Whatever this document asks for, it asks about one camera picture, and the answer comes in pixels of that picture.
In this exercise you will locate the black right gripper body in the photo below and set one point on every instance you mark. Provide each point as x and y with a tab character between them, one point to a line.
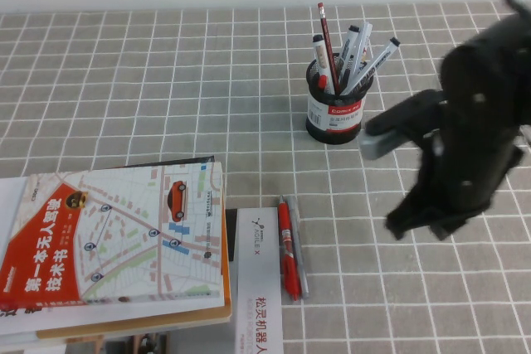
473	138

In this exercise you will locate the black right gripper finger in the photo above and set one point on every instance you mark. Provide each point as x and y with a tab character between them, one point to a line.
446	227
406	219

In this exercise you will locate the grey transparent pen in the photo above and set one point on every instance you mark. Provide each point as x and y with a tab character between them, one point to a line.
300	254

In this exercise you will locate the red gel pen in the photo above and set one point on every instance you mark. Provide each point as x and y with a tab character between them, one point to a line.
288	254

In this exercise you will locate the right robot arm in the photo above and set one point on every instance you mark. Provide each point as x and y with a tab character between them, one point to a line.
526	35

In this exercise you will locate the black mesh pen holder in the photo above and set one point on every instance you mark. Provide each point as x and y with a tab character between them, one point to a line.
334	122

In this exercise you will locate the white whiteboard marker black cap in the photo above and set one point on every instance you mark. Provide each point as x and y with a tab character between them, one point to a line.
375	64

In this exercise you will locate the white marker with red print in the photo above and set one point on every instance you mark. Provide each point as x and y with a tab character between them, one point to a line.
361	45

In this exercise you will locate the grey marker with black cap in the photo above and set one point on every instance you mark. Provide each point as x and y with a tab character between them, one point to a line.
349	49

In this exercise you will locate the narrow white AgileX brochure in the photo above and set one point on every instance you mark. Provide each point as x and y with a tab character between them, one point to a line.
257	275

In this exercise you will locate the dark red pencil with eraser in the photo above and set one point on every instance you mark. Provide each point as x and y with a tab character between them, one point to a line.
327	47

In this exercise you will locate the marker with beige label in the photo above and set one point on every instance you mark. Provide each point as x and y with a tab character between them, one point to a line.
321	55

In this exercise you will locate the book with red map cover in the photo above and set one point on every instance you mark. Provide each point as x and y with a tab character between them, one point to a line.
124	225

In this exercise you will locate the grey checked tablecloth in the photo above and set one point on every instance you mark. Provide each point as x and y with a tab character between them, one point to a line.
145	80

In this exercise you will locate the orange covered book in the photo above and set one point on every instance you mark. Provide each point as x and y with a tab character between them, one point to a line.
124	325

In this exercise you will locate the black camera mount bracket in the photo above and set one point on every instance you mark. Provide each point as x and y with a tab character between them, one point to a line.
406	113

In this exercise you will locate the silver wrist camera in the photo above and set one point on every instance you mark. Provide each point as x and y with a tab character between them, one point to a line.
381	146

